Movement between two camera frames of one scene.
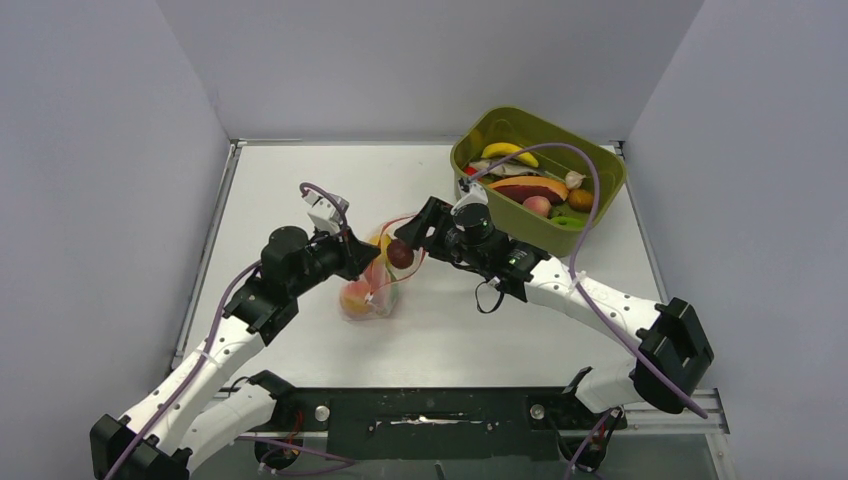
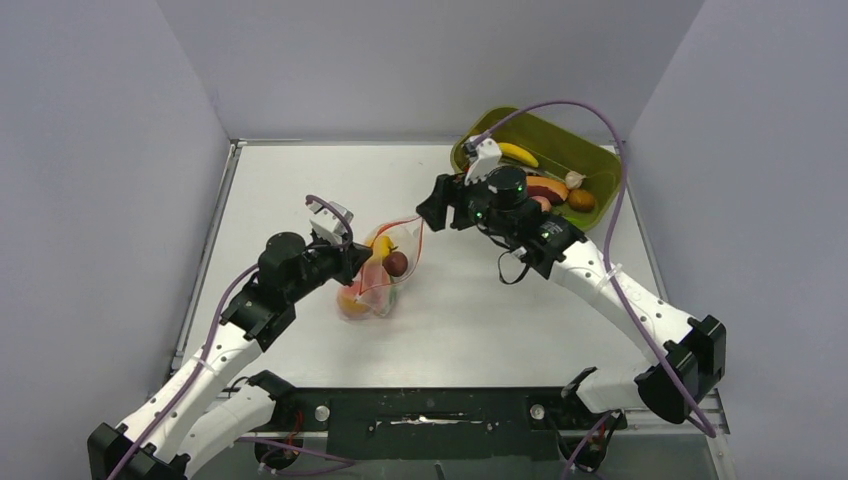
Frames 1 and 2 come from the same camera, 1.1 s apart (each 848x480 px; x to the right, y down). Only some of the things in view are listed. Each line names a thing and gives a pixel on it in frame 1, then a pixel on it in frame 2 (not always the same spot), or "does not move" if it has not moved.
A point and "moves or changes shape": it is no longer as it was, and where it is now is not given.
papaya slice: (518, 189) does not move
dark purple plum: (399, 254) moves or changes shape
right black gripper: (436, 215) -> (451, 190)
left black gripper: (356, 255) does not move
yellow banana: (505, 148) does not move
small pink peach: (539, 204) does not move
